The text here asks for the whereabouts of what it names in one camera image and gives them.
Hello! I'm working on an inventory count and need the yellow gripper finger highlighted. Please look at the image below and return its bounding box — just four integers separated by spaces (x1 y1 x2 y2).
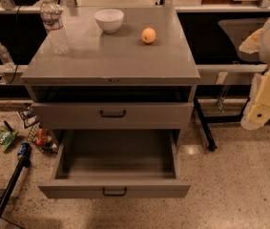
240 70 270 130
239 28 263 54

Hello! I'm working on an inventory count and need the orange fruit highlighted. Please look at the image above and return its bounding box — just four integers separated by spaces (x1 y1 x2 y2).
141 28 156 44

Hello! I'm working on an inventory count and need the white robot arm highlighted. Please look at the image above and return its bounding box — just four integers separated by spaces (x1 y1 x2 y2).
239 17 270 130

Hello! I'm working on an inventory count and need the grey metal drawer cabinet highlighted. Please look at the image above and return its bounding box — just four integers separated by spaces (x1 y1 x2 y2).
20 5 201 151

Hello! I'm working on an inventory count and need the closed grey upper drawer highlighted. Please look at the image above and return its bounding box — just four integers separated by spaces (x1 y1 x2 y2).
32 103 193 130

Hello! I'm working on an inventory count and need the open grey lower drawer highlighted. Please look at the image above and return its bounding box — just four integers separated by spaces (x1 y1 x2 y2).
39 130 190 198

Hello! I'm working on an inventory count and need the grey tray table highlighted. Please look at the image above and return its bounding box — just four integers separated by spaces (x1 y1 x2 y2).
218 17 267 63

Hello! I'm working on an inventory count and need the white ceramic bowl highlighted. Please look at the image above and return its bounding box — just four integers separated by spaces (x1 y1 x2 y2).
94 9 124 33

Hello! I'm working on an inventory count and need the large clear water bottle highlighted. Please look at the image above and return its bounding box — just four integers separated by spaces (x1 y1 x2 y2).
40 0 69 54

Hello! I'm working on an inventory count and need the black snack packet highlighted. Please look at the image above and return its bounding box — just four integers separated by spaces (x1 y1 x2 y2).
17 103 39 129

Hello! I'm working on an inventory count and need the small clear water bottle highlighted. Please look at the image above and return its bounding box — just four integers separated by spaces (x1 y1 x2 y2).
0 43 15 72

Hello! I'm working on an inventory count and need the blue soda can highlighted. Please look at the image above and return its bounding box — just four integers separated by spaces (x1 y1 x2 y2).
17 142 31 159

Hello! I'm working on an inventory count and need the black pole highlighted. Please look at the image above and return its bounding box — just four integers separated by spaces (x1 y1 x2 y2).
0 156 31 219

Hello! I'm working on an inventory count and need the green snack bag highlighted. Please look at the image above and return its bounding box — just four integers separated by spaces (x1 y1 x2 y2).
0 126 18 152

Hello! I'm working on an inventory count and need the black stand frame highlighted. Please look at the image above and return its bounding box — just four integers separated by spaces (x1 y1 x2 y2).
194 97 245 152

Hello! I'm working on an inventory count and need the wire basket with items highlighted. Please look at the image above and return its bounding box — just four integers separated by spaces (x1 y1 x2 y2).
27 124 58 155

